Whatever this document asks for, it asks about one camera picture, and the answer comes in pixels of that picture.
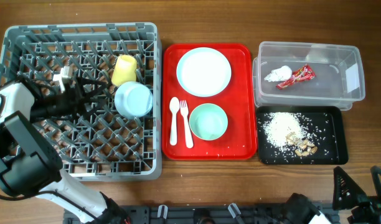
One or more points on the red plastic serving tray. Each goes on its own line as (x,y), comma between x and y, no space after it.
(239,140)

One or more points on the white plastic spoon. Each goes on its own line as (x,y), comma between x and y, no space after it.
(174,108)

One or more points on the grey plastic dishwasher rack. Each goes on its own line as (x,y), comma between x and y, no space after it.
(106,146)

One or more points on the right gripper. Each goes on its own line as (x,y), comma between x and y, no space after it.
(370,208)

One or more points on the black plastic tray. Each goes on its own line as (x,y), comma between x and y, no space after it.
(334,149)

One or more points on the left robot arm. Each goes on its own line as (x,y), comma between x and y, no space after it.
(29,165)

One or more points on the red snack wrapper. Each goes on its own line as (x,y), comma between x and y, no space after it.
(303,74)

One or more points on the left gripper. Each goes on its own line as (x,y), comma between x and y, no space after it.
(78,102)

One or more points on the light blue bowl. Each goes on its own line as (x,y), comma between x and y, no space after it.
(133,99)

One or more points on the clear plastic bin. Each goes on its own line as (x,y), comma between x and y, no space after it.
(339,73)

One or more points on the light blue round plate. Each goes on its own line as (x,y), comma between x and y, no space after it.
(203,72)

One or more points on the white tissue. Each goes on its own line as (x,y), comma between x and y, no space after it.
(279,75)

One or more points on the mint green bowl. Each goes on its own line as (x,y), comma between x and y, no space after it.
(208,121)

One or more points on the rice and peanut leftovers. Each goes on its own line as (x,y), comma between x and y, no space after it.
(291,135)

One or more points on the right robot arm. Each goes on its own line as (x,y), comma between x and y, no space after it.
(299,209)

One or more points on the white plastic fork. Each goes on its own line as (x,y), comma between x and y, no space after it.
(188,135)

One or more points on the yellow plastic cup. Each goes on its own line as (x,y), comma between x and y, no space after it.
(124,70)

